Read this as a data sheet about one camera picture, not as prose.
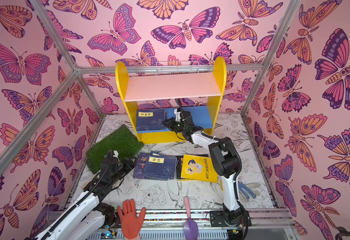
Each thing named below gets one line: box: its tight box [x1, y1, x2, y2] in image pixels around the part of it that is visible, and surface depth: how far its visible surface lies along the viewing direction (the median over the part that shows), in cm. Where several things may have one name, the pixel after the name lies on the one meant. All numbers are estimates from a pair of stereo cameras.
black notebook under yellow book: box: [176, 155, 184, 180], surface depth 91 cm
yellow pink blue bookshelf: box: [115, 57, 227, 144], surface depth 81 cm
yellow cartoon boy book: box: [178, 154, 218, 183], surface depth 88 cm
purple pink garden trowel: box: [183, 196, 199, 240], surface depth 71 cm
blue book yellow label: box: [136, 109, 167, 131], surface depth 96 cm
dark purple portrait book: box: [133, 152, 152, 180], surface depth 89 cm
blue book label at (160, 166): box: [143, 154, 177, 179], surface depth 89 cm
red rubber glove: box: [117, 198, 146, 239], surface depth 75 cm
